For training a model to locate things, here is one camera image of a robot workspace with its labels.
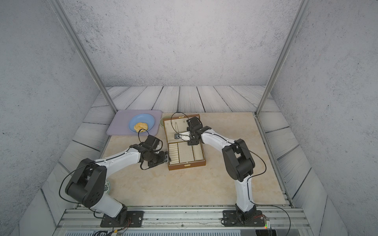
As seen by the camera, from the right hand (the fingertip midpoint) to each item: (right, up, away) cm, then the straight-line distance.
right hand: (192, 132), depth 97 cm
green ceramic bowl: (-25, +8, +25) cm, 37 cm away
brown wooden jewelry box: (-6, -14, -6) cm, 16 cm away
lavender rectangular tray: (-56, +4, +18) cm, 59 cm away
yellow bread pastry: (-38, +4, +11) cm, 39 cm away
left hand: (-14, -17, -8) cm, 24 cm away
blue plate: (-42, +10, +19) cm, 47 cm away
